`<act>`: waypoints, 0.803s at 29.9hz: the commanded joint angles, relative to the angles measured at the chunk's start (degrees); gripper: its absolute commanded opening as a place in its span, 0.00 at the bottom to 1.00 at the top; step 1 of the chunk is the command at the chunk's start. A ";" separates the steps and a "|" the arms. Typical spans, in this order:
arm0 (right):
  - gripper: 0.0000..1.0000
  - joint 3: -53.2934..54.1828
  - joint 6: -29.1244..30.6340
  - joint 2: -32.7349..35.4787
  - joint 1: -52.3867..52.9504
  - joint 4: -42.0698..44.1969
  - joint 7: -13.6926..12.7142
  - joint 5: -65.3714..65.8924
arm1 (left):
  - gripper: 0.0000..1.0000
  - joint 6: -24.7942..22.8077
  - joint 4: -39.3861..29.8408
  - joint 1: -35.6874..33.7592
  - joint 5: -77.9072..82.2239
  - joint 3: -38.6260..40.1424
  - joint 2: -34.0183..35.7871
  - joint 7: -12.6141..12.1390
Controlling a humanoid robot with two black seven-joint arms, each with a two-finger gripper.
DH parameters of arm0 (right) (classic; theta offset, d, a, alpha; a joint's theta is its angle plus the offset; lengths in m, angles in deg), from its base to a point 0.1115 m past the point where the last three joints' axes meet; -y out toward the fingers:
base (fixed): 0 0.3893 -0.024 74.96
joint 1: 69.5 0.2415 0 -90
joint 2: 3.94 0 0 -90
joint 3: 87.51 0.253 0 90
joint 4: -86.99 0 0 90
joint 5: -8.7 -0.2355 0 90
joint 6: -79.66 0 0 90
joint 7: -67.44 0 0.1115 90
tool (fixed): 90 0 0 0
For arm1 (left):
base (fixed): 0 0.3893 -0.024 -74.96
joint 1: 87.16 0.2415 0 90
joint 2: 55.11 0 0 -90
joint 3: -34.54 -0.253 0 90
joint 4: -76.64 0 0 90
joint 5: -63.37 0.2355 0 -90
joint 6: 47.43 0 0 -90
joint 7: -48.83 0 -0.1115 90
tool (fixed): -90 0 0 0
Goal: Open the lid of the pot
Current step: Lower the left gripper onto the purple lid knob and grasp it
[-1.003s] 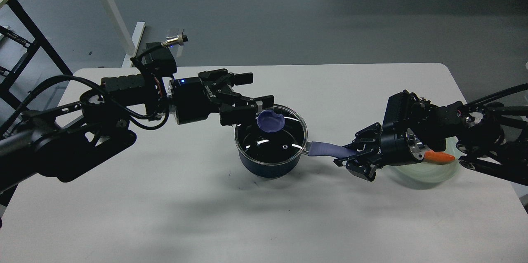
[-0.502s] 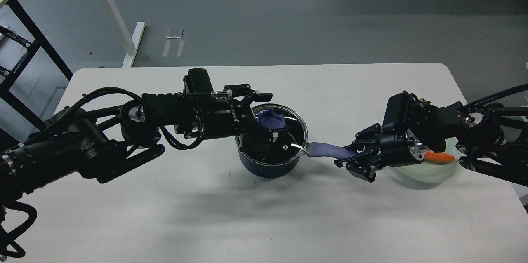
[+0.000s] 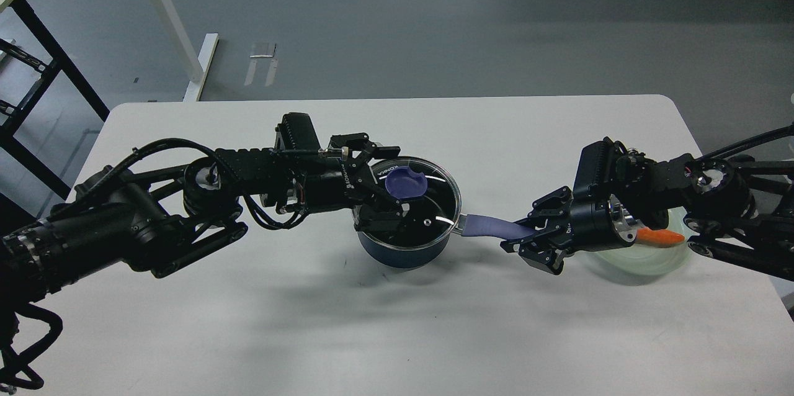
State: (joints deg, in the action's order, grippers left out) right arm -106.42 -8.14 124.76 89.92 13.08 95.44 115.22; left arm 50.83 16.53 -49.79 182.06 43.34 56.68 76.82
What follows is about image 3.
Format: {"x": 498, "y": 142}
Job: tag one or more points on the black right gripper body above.
{"x": 601, "y": 225}

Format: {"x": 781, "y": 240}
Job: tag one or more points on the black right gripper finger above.
{"x": 553, "y": 207}
{"x": 536, "y": 250}

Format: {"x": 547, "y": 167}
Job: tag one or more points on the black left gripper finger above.
{"x": 358, "y": 149}
{"x": 379, "y": 213}

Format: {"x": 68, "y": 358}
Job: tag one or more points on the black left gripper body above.
{"x": 331, "y": 184}

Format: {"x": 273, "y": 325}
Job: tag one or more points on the blue saucepan with handle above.
{"x": 466, "y": 225}

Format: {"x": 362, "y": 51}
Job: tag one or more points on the glass lid with blue knob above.
{"x": 432, "y": 208}

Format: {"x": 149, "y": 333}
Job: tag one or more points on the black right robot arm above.
{"x": 738, "y": 212}

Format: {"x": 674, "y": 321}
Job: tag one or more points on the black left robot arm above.
{"x": 173, "y": 202}

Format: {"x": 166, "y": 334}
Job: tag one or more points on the translucent green plate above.
{"x": 638, "y": 264}

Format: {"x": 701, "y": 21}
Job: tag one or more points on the orange toy carrot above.
{"x": 661, "y": 238}

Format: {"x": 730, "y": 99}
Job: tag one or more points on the black metal rack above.
{"x": 47, "y": 71}

